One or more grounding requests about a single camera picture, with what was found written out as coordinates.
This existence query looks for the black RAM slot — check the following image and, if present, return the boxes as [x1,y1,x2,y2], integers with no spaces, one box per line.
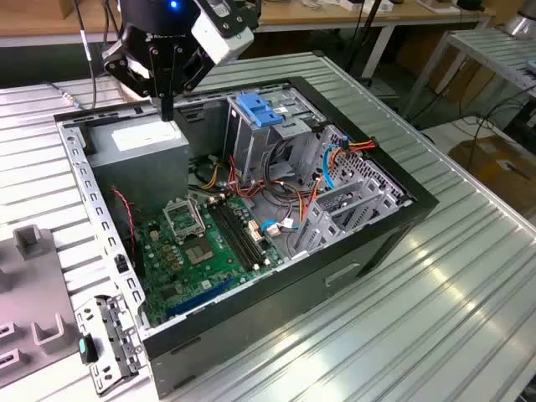
[218,200,261,265]
[223,199,265,264]
[213,201,257,268]
[208,202,254,271]

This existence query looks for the grey metal drive cage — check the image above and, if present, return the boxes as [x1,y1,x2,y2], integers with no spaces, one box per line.
[224,86,332,185]

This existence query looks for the green motherboard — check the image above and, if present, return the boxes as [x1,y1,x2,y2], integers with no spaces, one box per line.
[136,194,290,330]

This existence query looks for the cardboard box with label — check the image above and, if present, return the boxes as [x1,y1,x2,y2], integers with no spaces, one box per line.
[447,136,536,214]

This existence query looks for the red black fan wire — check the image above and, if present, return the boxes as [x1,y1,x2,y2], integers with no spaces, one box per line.
[109,187,139,269]

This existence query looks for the black clip with blue tab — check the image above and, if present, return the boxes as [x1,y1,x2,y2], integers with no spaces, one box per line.
[77,332,101,364]

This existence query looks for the blue plastic drive latch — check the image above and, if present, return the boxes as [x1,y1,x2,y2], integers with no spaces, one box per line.
[235,93,286,130]

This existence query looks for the grey metal disk bay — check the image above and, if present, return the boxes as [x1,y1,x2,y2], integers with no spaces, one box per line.
[288,123,414,260]

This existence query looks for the blue SATA wire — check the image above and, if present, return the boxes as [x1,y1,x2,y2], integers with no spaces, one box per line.
[322,133,353,192]

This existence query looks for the black open PC case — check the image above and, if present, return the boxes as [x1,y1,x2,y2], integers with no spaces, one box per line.
[53,75,440,401]

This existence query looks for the wooden desk with white frame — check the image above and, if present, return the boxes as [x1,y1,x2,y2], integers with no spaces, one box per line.
[0,0,497,80]

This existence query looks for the large tan carton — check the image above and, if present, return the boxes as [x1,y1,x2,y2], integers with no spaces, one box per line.
[429,54,502,106]

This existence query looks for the orange black wire bundle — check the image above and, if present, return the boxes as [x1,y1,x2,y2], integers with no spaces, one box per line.
[188,140,323,229]

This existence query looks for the CPU socket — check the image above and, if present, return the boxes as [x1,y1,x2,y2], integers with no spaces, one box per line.
[180,236,217,267]

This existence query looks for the grey parts rack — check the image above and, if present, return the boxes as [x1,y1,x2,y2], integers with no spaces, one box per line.
[0,224,81,389]

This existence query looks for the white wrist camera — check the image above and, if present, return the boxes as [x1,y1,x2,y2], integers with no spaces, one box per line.
[190,0,255,66]

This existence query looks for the grey power supply unit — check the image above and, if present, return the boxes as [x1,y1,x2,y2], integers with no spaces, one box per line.
[85,113,192,214]

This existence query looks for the black tripod stand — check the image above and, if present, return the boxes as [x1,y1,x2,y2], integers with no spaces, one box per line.
[345,0,384,87]

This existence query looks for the black cable with metal plug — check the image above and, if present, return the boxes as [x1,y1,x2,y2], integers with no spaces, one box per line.
[49,81,83,109]

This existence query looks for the red orange disk power wire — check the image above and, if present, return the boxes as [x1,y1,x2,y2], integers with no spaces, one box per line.
[329,136,381,173]

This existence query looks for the short light blue wire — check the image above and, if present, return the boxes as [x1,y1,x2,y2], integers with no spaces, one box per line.
[260,219,302,232]

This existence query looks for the metal slat side table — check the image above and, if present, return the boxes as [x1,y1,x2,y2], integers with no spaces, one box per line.
[400,28,536,122]

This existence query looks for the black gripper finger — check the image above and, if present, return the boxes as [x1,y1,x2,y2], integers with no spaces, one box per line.
[163,44,211,123]
[101,40,168,123]

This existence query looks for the grey metal slot retainer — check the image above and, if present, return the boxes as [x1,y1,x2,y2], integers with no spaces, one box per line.
[73,292,147,398]

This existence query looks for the blue expansion slot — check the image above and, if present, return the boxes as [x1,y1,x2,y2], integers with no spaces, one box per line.
[166,278,234,318]

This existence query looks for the metal socket cover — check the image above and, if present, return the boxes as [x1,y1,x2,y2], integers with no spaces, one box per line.
[161,198,209,244]

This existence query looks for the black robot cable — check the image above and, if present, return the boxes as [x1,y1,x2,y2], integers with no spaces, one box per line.
[75,0,112,112]

